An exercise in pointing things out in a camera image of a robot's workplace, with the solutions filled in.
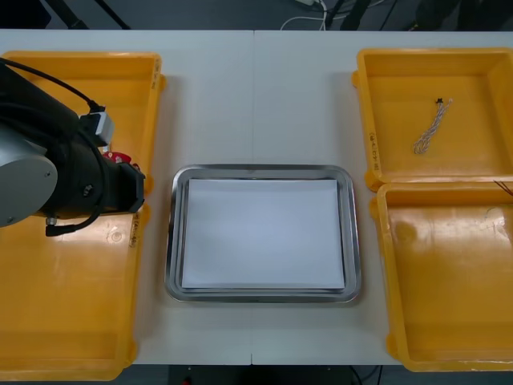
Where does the round red circuit board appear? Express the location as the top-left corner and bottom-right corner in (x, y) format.
(101, 149), (139, 168)

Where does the white paper sheet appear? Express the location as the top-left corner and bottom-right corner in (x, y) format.
(181, 178), (347, 290)

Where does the blue-white twisted wire harness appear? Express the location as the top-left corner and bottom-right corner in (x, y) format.
(412, 97), (454, 155)

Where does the yellow-orange plastic bin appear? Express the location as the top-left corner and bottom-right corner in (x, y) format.
(369, 182), (513, 374)
(0, 51), (168, 197)
(0, 200), (151, 383)
(351, 47), (513, 185)

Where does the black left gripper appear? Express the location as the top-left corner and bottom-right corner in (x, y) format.
(106, 160), (147, 213)

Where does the white cable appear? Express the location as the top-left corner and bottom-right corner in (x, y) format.
(280, 0), (336, 31)

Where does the steel tray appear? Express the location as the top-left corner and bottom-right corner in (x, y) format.
(164, 163), (361, 304)

